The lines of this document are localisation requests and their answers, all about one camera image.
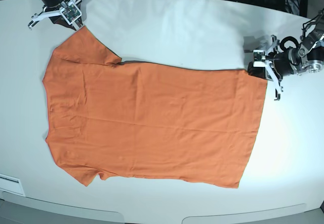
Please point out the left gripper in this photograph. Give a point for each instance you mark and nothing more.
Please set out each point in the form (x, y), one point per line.
(268, 72)

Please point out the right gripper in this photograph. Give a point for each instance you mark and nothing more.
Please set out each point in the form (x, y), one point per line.
(53, 13)

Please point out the orange T-shirt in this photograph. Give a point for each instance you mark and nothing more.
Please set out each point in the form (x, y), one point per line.
(111, 118)

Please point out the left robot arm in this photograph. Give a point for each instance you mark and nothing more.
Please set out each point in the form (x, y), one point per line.
(290, 57)

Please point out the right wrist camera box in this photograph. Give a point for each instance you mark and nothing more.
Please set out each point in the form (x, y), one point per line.
(71, 13)

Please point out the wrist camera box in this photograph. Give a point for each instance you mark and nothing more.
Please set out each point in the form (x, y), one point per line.
(259, 58)
(71, 13)

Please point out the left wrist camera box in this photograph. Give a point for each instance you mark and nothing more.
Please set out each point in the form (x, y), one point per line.
(259, 58)

